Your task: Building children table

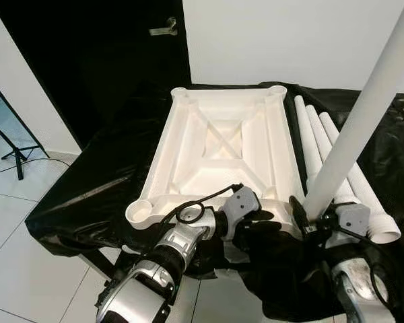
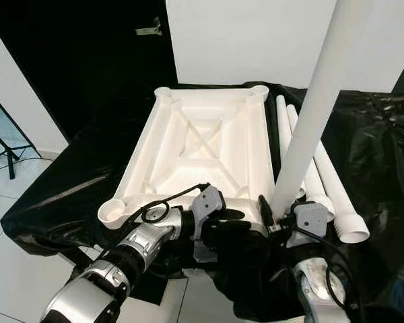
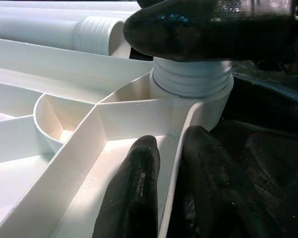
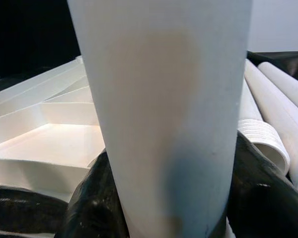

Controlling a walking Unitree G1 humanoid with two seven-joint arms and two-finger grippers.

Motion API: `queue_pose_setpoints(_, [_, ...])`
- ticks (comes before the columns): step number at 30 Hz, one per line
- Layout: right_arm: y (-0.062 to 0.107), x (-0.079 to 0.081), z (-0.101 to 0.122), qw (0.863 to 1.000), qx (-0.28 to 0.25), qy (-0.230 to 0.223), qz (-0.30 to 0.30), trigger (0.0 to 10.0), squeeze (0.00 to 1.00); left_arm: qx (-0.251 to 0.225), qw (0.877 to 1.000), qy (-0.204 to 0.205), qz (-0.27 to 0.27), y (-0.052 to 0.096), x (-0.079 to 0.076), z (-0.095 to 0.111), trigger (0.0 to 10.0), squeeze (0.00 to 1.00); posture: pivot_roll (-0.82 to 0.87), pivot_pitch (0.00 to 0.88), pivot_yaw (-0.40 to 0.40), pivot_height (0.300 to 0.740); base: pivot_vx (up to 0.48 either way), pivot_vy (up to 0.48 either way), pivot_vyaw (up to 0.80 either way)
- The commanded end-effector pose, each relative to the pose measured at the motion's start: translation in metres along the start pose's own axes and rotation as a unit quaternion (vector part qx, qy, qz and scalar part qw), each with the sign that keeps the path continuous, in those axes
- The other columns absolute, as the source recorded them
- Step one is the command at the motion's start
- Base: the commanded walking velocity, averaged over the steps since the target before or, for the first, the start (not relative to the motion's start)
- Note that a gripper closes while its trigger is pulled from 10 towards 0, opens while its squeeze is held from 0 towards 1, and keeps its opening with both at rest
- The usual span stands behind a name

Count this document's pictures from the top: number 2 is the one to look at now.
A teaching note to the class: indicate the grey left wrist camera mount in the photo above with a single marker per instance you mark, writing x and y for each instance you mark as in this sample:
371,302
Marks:
207,202

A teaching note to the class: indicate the black shiny table cover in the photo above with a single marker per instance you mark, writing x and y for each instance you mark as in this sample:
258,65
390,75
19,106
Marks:
60,195

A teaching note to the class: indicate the black tripod stand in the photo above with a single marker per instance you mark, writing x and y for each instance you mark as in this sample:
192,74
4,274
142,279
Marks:
12,158

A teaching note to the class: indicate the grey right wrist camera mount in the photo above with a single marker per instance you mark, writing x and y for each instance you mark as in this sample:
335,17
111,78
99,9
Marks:
311,219

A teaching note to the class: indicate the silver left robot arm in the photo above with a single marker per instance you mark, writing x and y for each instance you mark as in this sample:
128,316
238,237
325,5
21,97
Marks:
87,296

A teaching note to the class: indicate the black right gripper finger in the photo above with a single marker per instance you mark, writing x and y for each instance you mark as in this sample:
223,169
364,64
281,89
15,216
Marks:
266,214

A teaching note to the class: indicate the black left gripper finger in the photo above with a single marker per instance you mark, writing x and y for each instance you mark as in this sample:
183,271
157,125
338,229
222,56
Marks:
232,220

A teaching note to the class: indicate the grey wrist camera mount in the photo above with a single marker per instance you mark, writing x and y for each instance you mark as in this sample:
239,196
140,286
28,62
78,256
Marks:
311,219
207,202

